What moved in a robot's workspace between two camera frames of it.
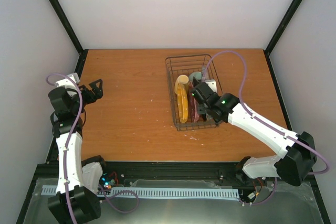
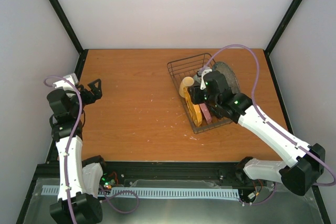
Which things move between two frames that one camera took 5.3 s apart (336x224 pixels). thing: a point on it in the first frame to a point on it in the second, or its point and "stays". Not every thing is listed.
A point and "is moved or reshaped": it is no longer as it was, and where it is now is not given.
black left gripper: (98, 94) stays
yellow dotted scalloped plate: (182, 97) to (193, 109)
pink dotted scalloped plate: (193, 105) is moved or reshaped
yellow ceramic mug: (182, 78) to (186, 81)
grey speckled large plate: (203, 108) to (223, 67)
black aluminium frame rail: (122, 172) stays
